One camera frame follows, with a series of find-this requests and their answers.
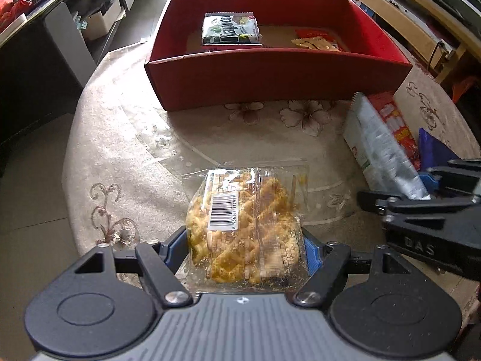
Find dark coffee table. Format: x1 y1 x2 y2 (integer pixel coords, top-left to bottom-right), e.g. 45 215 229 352
0 0 130 149

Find clear packet of fried twists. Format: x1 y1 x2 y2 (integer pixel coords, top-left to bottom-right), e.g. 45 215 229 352
182 160 311 290

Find red cardboard box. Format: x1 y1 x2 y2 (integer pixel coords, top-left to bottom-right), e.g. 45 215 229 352
145 0 413 113

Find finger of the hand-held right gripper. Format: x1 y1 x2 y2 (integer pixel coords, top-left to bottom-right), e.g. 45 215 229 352
356 190 481 218
419 159 481 196

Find red plastic bags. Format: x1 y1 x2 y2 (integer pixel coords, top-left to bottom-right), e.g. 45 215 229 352
0 0 42 23

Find purple snack packet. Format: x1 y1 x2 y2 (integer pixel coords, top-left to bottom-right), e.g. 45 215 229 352
417 128 461 175

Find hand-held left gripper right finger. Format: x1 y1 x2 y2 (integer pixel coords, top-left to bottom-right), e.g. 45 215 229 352
293 229 414 308

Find long red snack packet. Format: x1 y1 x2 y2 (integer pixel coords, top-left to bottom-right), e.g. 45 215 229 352
367 92 423 171

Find wooden television cabinet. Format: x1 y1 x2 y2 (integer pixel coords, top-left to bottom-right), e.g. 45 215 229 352
312 0 481 83

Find large silver snack bag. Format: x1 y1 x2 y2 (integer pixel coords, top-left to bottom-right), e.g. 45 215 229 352
343 92 432 201

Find dark red snack packet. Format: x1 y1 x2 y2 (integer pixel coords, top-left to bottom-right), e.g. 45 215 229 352
295 27 352 52

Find green and white wafer packet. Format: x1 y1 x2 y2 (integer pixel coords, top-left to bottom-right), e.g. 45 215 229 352
201 12 264 46

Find gold snack packet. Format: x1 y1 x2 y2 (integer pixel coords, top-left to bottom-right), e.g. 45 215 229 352
291 35 341 52

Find open cardboard box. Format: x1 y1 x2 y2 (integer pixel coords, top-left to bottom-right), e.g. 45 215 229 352
81 8 126 42

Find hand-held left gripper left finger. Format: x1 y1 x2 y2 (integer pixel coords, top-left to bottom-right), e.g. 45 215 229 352
71 226 194 309

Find orange plastic bag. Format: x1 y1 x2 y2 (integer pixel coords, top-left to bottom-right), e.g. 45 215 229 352
451 75 481 104

